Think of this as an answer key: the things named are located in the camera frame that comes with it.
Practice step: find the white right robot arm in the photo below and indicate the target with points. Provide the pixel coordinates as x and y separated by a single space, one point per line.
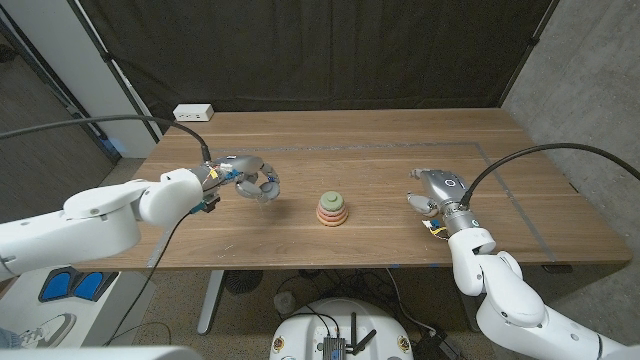
515 300

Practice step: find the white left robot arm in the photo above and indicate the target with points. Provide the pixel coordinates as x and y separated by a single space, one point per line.
90 220

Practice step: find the white power strip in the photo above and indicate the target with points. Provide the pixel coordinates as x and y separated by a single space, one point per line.
193 112

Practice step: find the black round floor fan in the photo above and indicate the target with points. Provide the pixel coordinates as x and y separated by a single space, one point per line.
243 281

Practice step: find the dusty pink toy disk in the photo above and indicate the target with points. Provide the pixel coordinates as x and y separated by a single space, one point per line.
332 213

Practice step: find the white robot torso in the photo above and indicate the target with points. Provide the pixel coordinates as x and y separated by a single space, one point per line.
300 335

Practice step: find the white sneaker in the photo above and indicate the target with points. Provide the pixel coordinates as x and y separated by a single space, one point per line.
47 330

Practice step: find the person leg in jeans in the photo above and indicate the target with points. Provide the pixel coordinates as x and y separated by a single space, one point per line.
9 339

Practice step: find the green toy disk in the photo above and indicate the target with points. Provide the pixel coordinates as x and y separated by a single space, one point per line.
332 201

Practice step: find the coral red toy disk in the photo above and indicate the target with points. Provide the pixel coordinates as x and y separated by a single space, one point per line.
332 218

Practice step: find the grey toy disk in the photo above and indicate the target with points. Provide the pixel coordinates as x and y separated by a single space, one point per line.
270 191

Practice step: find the blue foot pedal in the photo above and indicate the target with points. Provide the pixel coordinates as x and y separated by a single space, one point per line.
56 286
90 285

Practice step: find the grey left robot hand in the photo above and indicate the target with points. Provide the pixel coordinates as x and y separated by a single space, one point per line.
245 165

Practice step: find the white table leg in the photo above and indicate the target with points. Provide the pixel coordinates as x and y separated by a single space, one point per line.
211 300

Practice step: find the black backdrop stand pole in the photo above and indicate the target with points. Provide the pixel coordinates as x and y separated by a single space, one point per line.
115 72
527 52

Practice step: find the white pedal platform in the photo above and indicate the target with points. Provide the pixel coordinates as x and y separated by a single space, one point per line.
125 310

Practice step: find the black radio module with antennas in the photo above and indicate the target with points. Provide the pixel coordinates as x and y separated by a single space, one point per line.
334 347

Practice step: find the large orange toy disk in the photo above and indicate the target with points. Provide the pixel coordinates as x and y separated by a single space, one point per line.
332 223

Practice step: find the white round floor object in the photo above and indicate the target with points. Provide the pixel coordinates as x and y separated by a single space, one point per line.
285 303

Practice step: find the black power adapter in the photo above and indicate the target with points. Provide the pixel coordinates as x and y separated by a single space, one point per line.
440 346

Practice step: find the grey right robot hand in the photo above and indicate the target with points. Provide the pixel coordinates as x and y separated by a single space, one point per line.
445 190

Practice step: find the black backdrop cloth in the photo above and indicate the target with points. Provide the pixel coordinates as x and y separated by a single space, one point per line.
320 55

